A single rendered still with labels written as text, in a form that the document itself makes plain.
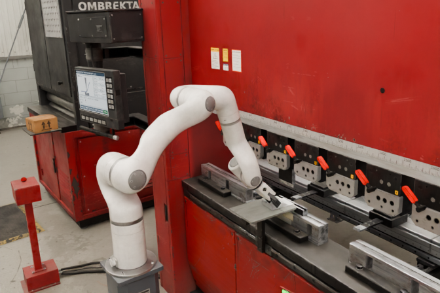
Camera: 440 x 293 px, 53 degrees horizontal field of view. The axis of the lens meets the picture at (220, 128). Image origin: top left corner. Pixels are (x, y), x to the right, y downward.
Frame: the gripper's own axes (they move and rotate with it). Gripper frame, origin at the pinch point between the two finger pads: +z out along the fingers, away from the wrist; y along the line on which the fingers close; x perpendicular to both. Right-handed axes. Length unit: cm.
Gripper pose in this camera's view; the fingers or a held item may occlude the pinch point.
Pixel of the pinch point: (273, 201)
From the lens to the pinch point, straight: 213.3
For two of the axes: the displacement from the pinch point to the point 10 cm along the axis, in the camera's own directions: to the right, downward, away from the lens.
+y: -4.9, -2.0, 8.5
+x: -6.4, 7.4, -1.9
